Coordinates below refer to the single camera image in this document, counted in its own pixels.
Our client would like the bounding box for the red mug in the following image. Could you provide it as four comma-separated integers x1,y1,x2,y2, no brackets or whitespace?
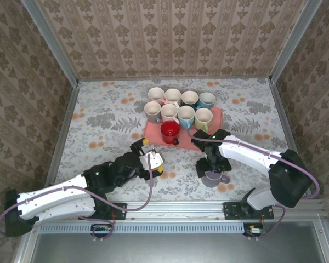
160,120,181,146

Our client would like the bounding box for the floral patterned tablecloth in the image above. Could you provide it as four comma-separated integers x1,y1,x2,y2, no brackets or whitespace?
50,78,309,202

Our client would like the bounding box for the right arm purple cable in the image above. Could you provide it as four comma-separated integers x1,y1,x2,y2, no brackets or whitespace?
186,128,321,241

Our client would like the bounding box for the whitish pink faceted mug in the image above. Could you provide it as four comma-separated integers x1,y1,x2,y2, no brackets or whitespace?
164,88,183,108

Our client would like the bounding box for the light green mug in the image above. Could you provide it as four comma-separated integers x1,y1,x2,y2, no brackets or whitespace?
194,107,214,134

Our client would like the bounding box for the slotted grey cable duct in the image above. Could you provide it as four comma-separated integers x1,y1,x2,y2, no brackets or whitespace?
38,222,246,234

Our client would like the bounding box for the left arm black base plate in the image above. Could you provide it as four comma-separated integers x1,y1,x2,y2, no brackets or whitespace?
78,202,127,221

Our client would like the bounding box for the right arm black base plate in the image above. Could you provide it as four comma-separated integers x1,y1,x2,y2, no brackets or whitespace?
223,202,275,221

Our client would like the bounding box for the pink plastic tray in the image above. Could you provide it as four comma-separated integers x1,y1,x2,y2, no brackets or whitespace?
143,106,223,151

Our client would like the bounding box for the grey mug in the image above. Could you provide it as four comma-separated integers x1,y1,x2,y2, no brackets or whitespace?
143,101,162,124

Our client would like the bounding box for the purple mug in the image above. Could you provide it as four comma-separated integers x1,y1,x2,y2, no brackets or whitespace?
202,171,231,188

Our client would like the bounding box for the dark green mug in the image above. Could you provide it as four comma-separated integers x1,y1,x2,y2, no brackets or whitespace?
180,90,200,108

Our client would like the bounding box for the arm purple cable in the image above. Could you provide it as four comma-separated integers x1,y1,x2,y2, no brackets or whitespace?
186,128,321,241
0,156,154,242

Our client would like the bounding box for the aluminium frame post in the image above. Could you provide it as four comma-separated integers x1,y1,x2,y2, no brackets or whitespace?
269,0,324,83
21,0,80,86

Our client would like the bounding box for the aluminium frame cross rail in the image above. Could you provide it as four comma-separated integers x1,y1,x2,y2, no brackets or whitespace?
30,200,326,220

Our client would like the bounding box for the teal blue mug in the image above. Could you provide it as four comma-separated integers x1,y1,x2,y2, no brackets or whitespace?
198,92,217,110

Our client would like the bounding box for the pale pink round mug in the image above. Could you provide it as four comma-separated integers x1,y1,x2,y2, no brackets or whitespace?
160,103,180,125

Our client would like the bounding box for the small circuit board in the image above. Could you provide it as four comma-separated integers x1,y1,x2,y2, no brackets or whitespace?
243,223,265,238
90,223,113,238

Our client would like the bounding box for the grey metal panel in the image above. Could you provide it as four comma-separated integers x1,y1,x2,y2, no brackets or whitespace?
30,232,327,263

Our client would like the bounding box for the aluminium side rail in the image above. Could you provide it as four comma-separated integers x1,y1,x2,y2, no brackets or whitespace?
41,82,80,202
268,78,315,199

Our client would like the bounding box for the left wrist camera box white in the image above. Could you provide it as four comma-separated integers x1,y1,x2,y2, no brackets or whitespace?
139,148,165,171

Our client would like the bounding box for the light blue mug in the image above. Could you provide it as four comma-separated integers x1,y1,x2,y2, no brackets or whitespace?
177,105,196,130

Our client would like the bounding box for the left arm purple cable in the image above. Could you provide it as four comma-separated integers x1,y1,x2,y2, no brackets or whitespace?
0,156,154,242

